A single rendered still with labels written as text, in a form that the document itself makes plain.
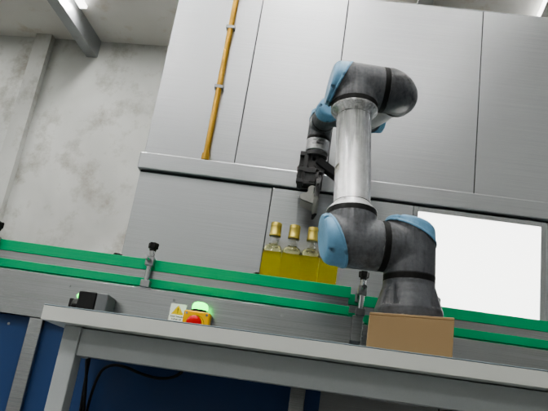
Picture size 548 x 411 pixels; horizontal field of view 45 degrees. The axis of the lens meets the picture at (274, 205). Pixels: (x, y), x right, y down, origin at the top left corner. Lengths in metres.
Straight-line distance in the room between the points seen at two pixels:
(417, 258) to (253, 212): 0.88
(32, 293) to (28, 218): 9.56
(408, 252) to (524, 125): 1.10
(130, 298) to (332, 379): 0.69
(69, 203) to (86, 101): 1.88
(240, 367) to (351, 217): 0.40
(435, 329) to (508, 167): 1.07
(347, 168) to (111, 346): 0.66
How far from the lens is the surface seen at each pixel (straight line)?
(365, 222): 1.46
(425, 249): 1.48
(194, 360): 1.46
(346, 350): 1.38
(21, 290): 1.98
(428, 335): 1.41
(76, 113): 11.96
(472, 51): 2.55
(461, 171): 2.33
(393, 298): 1.46
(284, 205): 2.18
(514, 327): 2.03
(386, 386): 1.42
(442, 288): 2.17
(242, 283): 1.86
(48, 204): 11.45
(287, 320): 1.81
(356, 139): 1.56
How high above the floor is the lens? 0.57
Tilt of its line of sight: 18 degrees up
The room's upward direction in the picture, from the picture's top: 9 degrees clockwise
